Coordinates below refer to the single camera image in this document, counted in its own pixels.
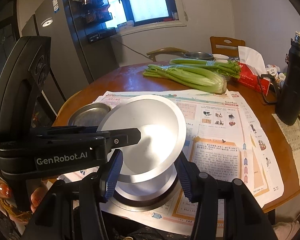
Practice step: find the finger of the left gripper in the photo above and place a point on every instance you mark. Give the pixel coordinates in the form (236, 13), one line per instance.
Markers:
(117, 137)

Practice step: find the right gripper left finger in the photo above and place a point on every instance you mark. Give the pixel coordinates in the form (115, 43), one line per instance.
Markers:
(109, 175)

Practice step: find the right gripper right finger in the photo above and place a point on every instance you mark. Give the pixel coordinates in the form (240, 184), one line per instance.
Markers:
(197, 186)

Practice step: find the steel pan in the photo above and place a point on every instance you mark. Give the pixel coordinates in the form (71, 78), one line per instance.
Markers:
(89, 115)

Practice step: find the large steel bowl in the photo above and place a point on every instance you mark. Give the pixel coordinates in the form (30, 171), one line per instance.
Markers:
(146, 205)

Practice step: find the red paper bowl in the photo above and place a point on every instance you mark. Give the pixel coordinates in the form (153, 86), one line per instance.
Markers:
(147, 190)
(163, 133)

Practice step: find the left hand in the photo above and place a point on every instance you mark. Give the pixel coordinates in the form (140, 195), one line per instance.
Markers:
(36, 196)

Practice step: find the newspaper sheets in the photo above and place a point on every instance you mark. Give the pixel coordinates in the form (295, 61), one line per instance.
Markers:
(224, 139)

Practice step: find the grey refrigerator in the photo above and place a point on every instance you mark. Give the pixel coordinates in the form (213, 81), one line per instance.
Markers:
(74, 62)

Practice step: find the curved wooden chair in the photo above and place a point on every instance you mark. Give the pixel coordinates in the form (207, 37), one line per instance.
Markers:
(165, 51)

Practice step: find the celery bunch front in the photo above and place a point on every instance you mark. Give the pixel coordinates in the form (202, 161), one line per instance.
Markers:
(193, 77)

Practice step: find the celery bunch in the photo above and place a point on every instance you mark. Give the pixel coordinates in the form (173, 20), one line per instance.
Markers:
(193, 77)
(228, 68)

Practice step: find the paper sheets under glass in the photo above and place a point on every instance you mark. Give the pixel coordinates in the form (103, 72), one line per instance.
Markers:
(296, 142)

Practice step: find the black thermos bottle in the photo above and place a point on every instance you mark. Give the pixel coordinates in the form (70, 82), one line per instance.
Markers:
(288, 105)

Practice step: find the small steel bowl background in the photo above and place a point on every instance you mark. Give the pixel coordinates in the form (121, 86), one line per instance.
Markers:
(198, 55)

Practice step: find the celery bunch back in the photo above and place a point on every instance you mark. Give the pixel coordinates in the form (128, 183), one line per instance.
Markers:
(228, 68)

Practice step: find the red tissue box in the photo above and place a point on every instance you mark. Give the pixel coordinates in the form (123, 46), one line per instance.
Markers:
(252, 67)

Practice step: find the black fridge side rack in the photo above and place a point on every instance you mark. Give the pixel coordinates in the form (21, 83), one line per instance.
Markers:
(92, 16)

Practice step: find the window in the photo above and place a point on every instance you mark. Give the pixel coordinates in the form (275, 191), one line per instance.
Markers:
(143, 15)

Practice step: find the wooden chair backrest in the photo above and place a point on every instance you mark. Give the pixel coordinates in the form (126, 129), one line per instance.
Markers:
(226, 46)

